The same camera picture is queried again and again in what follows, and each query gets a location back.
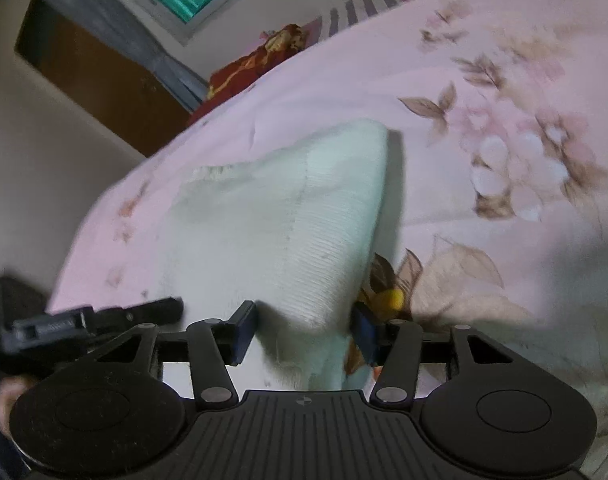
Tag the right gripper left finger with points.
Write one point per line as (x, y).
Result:
(213, 346)

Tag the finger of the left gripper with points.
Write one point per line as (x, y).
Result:
(116, 320)

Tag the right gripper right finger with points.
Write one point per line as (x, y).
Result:
(395, 347)

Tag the white small garment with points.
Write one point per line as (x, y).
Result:
(291, 232)

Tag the person's left hand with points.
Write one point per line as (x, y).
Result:
(11, 388)

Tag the pink floral bedsheet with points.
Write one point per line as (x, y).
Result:
(495, 206)

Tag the brown wooden door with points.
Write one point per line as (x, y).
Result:
(116, 91)

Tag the red yellow blanket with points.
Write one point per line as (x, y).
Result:
(241, 73)

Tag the striped pillow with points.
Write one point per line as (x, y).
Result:
(343, 16)

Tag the grey curtain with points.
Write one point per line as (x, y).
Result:
(115, 26)

